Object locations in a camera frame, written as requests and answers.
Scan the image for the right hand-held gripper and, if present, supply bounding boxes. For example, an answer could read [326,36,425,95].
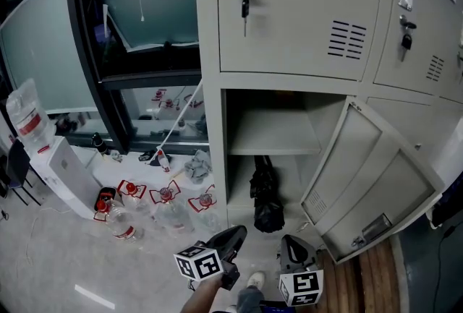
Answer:
[277,233,325,307]

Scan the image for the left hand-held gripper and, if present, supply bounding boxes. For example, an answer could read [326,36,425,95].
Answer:
[173,225,249,292]

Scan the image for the black umbrella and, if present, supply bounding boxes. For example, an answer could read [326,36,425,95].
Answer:
[249,155,286,233]

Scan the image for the beige metal locker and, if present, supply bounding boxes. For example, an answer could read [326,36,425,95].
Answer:
[194,0,463,265]

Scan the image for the person's left forearm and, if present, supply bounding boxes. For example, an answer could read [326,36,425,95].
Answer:
[179,270,226,313]

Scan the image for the person's white shoe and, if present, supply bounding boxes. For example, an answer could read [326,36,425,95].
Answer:
[246,270,266,288]

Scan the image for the person's jeans leg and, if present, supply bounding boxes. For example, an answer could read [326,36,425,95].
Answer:
[235,286,266,313]

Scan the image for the brown wooden platform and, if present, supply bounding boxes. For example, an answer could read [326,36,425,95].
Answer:
[317,239,401,313]

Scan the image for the crumpled grey cloth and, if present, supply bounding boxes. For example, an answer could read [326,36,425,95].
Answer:
[184,149,214,186]

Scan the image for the small red-capped spray bottle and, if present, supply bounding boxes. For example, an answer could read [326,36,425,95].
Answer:
[157,150,172,173]

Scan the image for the small black red container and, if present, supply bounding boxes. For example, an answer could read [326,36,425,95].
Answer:
[94,186,119,212]

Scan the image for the thin white rod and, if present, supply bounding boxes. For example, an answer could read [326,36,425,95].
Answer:
[145,81,204,165]

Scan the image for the small black bottle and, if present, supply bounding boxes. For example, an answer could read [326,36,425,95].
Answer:
[90,132,109,155]

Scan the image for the black bag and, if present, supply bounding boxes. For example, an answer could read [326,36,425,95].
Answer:
[429,179,463,230]

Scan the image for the white water dispenser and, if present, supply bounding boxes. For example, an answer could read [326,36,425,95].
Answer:
[29,136,104,221]

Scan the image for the black chair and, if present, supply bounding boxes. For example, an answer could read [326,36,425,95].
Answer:
[0,139,41,207]

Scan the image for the thin floor cable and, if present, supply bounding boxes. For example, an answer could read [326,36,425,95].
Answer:
[22,207,73,271]

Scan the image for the black window frame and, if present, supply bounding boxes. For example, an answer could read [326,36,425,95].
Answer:
[64,0,211,156]

